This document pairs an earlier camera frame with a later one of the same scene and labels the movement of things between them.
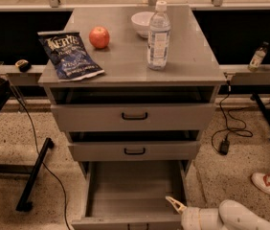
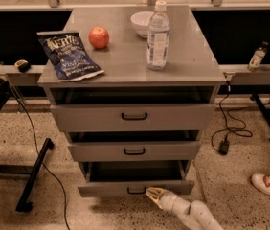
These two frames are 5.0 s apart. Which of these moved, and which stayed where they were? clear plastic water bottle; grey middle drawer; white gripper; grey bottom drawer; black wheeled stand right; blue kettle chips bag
Moved: grey bottom drawer; white gripper
Stayed: grey middle drawer; black wheeled stand right; clear plastic water bottle; blue kettle chips bag
